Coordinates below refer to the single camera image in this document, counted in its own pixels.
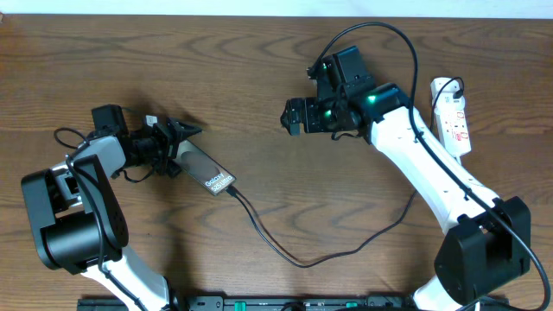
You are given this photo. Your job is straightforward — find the black USB charging cable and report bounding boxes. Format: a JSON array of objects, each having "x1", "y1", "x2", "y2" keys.
[{"x1": 225, "y1": 76, "x2": 466, "y2": 269}]

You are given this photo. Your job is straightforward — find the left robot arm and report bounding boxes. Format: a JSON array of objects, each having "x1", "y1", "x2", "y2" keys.
[{"x1": 21, "y1": 105, "x2": 201, "y2": 310}]

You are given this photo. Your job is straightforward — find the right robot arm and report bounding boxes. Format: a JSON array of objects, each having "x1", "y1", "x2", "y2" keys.
[{"x1": 281, "y1": 47, "x2": 531, "y2": 310}]

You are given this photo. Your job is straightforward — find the white power strip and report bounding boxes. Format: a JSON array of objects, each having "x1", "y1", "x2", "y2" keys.
[{"x1": 430, "y1": 77, "x2": 472, "y2": 162}]

